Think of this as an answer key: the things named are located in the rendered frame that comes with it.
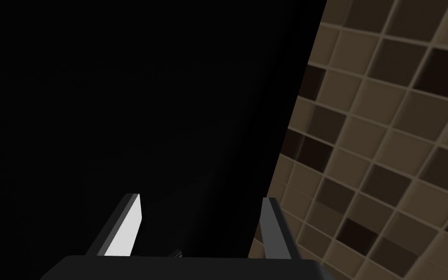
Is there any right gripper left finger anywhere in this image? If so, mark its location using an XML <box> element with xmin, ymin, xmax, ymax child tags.
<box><xmin>85</xmin><ymin>192</ymin><xmax>143</xmax><ymax>257</ymax></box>

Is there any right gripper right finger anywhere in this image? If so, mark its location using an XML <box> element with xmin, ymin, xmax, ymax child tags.
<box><xmin>260</xmin><ymin>197</ymin><xmax>302</xmax><ymax>261</ymax></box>

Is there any black cupboard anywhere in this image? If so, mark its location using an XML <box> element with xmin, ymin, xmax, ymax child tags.
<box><xmin>0</xmin><ymin>0</ymin><xmax>327</xmax><ymax>280</ymax></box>

